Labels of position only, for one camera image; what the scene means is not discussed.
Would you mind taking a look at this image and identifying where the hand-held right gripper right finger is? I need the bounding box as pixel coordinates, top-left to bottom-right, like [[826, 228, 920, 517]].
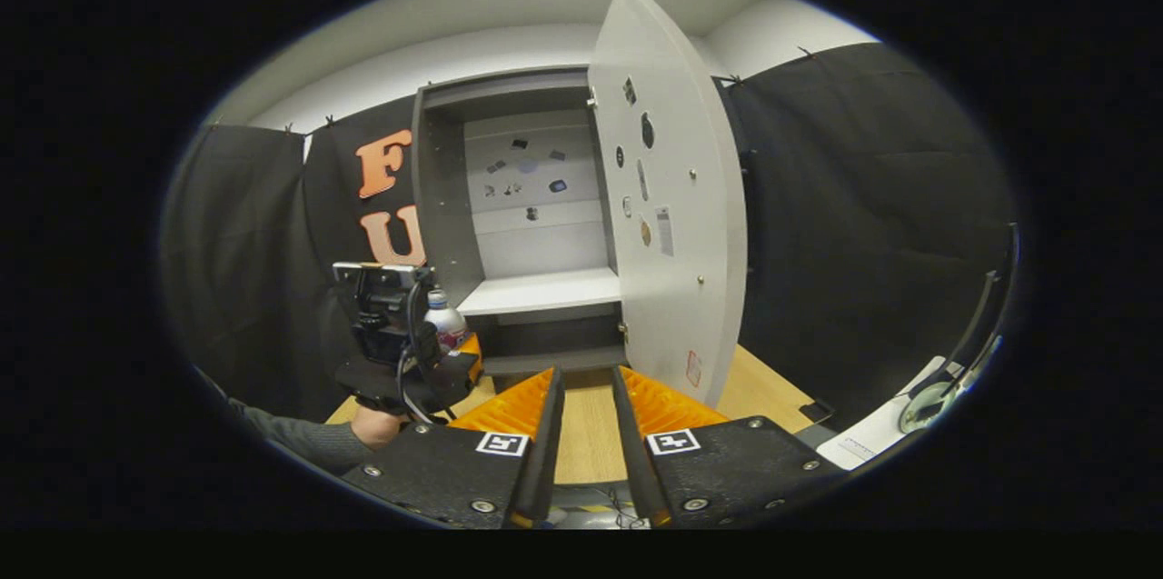
[[610, 365, 848, 530]]

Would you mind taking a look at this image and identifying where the light grey cabinet door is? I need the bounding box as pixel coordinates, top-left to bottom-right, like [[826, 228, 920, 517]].
[[586, 0, 750, 410]]

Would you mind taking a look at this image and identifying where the black backdrop cloth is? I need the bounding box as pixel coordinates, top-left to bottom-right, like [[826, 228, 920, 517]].
[[159, 41, 1019, 434]]

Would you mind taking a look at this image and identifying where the white cabinet shelf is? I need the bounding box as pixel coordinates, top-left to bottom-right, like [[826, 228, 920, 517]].
[[457, 267, 624, 318]]

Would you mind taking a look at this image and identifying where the grey cabinet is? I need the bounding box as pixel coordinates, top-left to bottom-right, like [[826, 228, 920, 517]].
[[411, 65, 630, 378]]

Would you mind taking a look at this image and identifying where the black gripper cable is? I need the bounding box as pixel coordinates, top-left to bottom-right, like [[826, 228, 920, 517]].
[[396, 281, 455, 425]]

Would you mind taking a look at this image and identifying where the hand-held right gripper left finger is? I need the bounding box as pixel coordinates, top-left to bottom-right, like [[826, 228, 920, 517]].
[[339, 366, 567, 531]]

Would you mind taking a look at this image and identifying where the clear plastic bottle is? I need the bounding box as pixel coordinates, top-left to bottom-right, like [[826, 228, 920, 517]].
[[424, 288, 470, 358]]

